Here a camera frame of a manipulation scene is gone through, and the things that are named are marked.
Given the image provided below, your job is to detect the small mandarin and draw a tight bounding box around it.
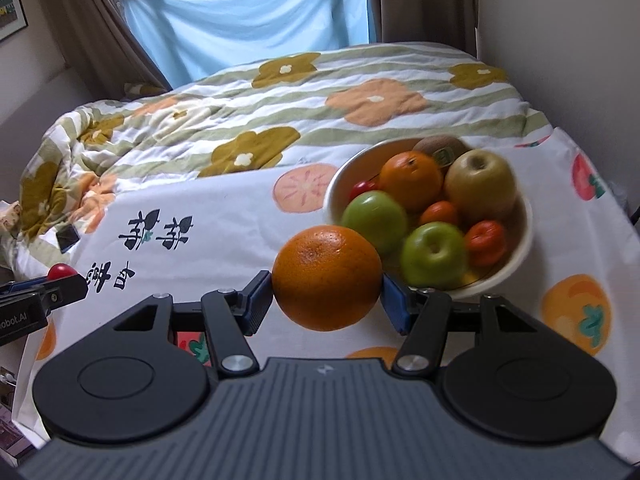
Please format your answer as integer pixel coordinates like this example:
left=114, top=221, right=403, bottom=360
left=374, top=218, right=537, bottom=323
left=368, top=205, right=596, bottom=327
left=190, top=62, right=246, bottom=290
left=465, top=220, right=511, bottom=267

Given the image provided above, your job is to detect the cream bowl with yellow print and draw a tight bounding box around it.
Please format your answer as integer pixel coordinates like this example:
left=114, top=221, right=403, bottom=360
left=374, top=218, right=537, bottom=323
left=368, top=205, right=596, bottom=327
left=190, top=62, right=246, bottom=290
left=322, top=137, right=535, bottom=303

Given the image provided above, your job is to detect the pale green apple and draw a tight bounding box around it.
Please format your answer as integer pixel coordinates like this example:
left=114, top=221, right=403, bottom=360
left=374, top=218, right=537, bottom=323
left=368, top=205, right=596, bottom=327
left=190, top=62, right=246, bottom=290
left=341, top=191, right=408, bottom=256

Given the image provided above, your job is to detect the brown curtain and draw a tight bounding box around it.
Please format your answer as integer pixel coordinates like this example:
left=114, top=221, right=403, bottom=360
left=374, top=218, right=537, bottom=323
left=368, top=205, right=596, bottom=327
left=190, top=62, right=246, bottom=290
left=32, top=0, right=171, bottom=98
left=362, top=0, right=483, bottom=58

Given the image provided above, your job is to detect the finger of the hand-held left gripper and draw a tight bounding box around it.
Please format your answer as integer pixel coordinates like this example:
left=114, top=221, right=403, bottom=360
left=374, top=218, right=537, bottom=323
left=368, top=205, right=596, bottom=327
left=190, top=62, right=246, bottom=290
left=35, top=274, right=89, bottom=307
left=0, top=280, right=48, bottom=295

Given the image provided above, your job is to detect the brown kiwi with green sticker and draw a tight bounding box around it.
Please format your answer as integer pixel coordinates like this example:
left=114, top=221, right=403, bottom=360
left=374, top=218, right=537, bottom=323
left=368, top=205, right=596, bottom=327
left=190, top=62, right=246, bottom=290
left=412, top=135, right=471, bottom=168

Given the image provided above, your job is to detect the yellow apple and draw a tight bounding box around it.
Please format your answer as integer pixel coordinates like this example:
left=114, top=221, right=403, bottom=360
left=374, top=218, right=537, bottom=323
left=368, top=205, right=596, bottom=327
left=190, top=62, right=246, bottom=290
left=444, top=148, right=518, bottom=226

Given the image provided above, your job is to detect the light blue curtain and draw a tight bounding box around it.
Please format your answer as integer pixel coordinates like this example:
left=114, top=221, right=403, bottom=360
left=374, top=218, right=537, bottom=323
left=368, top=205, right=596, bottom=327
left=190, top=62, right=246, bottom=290
left=121, top=0, right=371, bottom=92

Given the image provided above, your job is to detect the black flat object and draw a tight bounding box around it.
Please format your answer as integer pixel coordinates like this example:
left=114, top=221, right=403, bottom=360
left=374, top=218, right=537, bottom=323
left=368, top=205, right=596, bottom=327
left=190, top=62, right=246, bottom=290
left=56, top=225, right=82, bottom=254

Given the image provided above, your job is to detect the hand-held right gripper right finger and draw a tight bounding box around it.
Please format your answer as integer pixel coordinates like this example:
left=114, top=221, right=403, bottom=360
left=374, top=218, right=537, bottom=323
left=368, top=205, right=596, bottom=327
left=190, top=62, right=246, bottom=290
left=382, top=275, right=543, bottom=375

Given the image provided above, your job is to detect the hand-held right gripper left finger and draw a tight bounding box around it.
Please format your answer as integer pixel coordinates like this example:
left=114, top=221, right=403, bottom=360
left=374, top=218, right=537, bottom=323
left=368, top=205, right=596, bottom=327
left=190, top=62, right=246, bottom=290
left=112, top=270, right=273, bottom=377

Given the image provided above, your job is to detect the large orange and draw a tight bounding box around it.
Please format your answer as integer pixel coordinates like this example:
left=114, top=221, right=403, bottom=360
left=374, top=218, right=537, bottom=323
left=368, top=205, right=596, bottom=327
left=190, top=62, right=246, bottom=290
left=271, top=226, right=385, bottom=332

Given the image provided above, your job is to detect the medium orange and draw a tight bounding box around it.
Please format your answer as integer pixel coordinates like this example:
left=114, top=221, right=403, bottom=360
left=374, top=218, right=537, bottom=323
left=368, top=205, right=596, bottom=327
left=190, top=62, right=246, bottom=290
left=378, top=151, right=445, bottom=212

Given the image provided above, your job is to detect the floral striped quilt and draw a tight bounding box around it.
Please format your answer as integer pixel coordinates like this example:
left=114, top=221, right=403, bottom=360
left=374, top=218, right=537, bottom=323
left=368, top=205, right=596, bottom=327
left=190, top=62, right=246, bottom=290
left=12, top=41, right=551, bottom=281

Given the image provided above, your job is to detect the tiny mandarin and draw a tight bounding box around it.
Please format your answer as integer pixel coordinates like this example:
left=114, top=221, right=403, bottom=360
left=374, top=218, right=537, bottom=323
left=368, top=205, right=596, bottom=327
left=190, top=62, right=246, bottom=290
left=419, top=201, right=461, bottom=227

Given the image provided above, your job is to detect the white fruit-printed cloth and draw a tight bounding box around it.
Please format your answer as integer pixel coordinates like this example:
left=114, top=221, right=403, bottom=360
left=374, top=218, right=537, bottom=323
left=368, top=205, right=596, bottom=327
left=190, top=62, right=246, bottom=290
left=10, top=127, right=640, bottom=431

